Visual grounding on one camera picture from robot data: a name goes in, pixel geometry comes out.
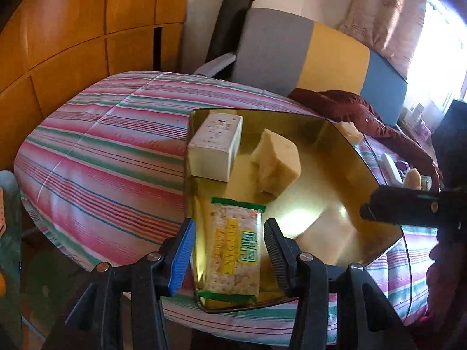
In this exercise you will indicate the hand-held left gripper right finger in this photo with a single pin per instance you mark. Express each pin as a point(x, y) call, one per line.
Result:
point(275, 255)

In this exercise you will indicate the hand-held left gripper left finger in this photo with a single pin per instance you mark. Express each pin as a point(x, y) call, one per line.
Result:
point(180, 259)

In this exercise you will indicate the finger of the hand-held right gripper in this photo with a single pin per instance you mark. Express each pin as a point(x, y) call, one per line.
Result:
point(397, 206)

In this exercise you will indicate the green cracker packet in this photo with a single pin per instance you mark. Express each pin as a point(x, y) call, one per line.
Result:
point(233, 248)

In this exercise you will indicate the gold metal tray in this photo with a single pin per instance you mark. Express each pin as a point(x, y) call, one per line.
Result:
point(328, 175)

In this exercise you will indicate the person's right hand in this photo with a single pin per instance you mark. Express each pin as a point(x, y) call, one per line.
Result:
point(447, 262)

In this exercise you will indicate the yellow sponge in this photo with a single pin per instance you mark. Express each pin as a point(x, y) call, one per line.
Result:
point(412, 179)
point(277, 160)
point(351, 132)

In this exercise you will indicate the purple small object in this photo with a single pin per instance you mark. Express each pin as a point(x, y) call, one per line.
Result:
point(403, 166)

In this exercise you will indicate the pink small box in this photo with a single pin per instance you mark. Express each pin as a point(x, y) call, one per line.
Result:
point(425, 128)

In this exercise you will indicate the white flat box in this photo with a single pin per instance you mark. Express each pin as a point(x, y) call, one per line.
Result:
point(389, 164)

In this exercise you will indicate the wooden side desk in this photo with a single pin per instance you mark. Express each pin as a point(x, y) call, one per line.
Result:
point(410, 131)

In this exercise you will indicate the white small boxes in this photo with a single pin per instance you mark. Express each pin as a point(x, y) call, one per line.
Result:
point(418, 112)

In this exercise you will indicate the dark red jacket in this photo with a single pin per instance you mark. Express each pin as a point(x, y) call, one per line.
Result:
point(365, 111)

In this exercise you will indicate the white cardboard box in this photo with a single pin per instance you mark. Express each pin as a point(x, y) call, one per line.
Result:
point(213, 146)

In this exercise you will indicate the pink patterned curtain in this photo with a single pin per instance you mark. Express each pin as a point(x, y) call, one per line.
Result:
point(383, 14)

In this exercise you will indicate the grey yellow blue chair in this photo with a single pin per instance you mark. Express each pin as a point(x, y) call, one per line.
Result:
point(277, 51)

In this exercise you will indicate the black rolled mat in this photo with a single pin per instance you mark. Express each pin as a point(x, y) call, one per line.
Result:
point(228, 22)

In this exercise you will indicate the wooden wardrobe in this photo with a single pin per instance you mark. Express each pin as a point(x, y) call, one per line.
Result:
point(73, 43)

